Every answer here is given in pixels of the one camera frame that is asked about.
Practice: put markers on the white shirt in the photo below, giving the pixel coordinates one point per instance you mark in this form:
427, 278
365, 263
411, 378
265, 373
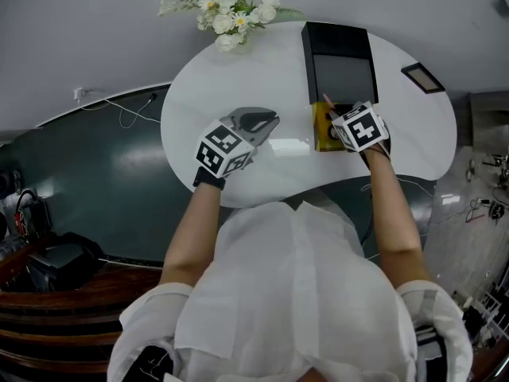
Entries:
294, 301

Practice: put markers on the black box with yellow inside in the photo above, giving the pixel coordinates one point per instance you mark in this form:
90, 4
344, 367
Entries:
342, 66

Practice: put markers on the black picture frame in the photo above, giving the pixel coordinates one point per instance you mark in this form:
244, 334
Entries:
422, 78

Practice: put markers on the white flower bouquet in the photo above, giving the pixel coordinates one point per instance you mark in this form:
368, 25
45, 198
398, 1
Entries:
234, 16

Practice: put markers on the person's left forearm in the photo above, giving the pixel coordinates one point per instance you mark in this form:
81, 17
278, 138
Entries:
195, 233

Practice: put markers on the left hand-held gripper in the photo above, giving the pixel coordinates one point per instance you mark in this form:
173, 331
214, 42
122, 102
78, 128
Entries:
220, 145

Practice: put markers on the pink makeup pencil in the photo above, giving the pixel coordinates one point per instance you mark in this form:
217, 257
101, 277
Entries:
329, 100

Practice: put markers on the dark wooden furniture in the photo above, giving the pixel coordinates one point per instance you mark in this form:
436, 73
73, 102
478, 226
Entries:
67, 313

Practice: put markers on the black bag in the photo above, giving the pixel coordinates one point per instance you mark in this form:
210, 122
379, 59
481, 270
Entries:
63, 261

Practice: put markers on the white wall charger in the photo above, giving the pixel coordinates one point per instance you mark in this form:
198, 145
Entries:
79, 94

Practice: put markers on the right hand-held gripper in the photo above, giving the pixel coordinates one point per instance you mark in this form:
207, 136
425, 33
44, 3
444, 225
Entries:
360, 127

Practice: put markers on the black plug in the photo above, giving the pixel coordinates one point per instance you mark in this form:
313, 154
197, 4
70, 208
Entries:
153, 97

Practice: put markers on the person's right forearm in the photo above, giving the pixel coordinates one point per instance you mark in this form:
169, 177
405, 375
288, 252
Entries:
393, 221

